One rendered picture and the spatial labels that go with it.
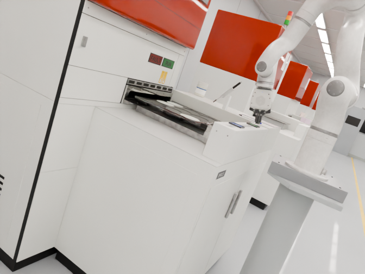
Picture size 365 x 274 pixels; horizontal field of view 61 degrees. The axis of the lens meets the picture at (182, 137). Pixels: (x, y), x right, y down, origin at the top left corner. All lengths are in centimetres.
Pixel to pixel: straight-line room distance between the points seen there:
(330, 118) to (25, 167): 129
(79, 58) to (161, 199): 64
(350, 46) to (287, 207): 72
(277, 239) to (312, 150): 42
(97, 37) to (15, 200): 78
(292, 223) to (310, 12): 94
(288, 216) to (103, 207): 81
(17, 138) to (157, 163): 62
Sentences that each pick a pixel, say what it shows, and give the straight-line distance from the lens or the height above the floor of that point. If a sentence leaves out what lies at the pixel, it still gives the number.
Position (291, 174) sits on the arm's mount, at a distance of 140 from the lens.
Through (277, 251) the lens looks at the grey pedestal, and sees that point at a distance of 153.
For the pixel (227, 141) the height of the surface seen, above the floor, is 91.
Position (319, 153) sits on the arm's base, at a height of 97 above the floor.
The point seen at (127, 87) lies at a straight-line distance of 155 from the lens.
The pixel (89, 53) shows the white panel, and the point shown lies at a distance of 134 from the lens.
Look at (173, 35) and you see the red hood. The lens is 167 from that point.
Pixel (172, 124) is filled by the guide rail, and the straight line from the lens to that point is 152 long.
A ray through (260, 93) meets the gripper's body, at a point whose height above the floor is 112.
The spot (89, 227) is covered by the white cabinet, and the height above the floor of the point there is 29.
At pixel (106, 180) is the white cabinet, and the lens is 142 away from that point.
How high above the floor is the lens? 111
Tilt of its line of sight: 12 degrees down
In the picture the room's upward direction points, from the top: 20 degrees clockwise
